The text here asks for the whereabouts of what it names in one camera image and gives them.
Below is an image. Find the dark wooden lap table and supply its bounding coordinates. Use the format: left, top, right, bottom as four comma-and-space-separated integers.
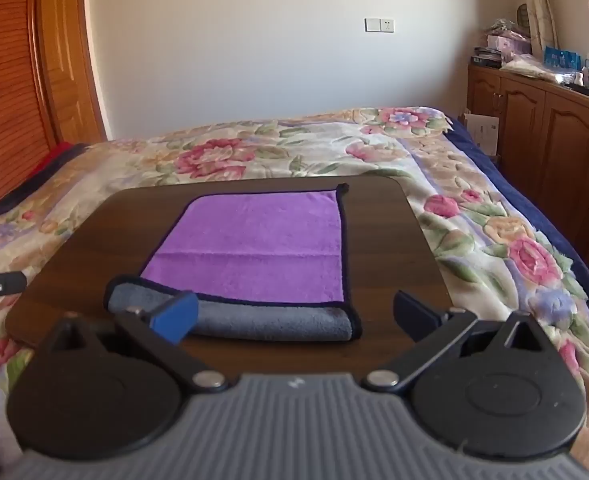
4, 176, 454, 383

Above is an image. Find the wooden door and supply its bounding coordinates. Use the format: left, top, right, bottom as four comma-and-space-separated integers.
33, 0, 109, 147

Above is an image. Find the blue packet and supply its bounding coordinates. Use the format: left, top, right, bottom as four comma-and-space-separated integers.
543, 46, 583, 72

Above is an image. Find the white cardboard box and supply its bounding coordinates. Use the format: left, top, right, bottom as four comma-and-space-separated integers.
461, 110, 500, 157

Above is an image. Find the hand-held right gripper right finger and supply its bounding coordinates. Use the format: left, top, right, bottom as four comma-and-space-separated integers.
365, 290, 555, 393

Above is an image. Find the pink box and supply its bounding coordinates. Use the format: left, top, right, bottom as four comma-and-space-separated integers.
487, 34, 532, 60

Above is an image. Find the white cloth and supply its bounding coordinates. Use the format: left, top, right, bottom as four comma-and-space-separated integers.
0, 385, 24, 467

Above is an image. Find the slatted wooden headboard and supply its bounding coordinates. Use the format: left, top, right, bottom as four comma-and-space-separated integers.
0, 0, 59, 223

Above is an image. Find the beige plastic bag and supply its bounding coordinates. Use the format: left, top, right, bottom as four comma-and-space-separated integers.
501, 54, 561, 82

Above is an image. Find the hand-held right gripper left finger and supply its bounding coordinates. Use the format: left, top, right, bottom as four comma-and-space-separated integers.
40, 290, 230, 393

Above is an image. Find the floral curtain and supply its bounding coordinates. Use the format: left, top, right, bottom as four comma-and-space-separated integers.
519, 0, 561, 57

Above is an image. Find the wooden cabinet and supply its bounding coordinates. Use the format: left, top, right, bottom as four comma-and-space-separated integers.
467, 62, 589, 286

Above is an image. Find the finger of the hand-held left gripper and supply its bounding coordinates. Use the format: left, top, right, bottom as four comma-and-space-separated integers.
0, 271, 28, 310

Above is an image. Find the red cloth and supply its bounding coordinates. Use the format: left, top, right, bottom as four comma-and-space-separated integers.
24, 141, 78, 181

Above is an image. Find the dark blue bedsheet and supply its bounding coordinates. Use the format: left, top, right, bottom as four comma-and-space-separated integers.
445, 116, 589, 313

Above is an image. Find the stack of dark books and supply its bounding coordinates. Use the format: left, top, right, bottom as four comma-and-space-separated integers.
469, 47, 504, 70

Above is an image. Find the purple and grey towel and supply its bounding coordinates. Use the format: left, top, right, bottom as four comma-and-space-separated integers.
103, 183, 364, 343

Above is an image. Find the floral blanket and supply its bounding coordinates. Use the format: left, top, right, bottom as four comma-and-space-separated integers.
0, 106, 589, 466

